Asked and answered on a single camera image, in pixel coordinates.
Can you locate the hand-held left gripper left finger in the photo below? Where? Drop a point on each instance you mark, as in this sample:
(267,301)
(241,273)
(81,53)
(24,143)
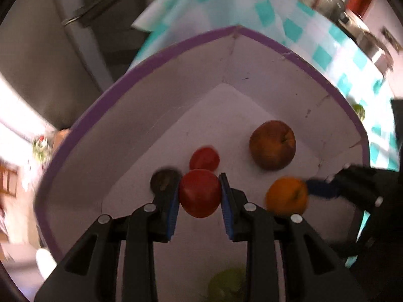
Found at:
(174,215)

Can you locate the white box with purple rim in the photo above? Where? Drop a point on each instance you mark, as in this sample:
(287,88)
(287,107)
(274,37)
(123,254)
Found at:
(176,100)

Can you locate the dark purple plum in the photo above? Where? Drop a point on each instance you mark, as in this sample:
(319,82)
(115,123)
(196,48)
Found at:
(163,179)

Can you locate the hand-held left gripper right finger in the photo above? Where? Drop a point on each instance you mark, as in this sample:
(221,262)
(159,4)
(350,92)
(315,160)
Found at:
(226,209)

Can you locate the shiny metal container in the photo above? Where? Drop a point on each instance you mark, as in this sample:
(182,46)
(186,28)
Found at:
(376,52)

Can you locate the grey refrigerator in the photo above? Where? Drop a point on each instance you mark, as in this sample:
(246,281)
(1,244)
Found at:
(47,53)

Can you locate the orange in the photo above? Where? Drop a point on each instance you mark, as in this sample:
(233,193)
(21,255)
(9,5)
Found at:
(286,196)

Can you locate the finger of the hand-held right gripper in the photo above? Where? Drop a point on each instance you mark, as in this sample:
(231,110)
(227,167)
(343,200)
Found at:
(324,189)

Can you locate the brownish red apple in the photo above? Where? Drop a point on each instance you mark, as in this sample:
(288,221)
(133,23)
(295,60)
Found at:
(272,144)

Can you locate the teal and white checked tablecloth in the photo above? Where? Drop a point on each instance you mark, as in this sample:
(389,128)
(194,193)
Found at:
(220,6)

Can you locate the green apple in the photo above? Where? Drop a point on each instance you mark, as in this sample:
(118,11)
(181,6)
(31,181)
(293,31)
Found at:
(228,284)

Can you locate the small green fruit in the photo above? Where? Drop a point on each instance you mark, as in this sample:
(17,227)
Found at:
(359,112)

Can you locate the large red tomato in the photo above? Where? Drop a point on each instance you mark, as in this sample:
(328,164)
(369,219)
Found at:
(200,193)

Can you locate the small red tomato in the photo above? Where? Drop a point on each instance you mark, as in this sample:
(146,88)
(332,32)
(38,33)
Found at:
(204,159)

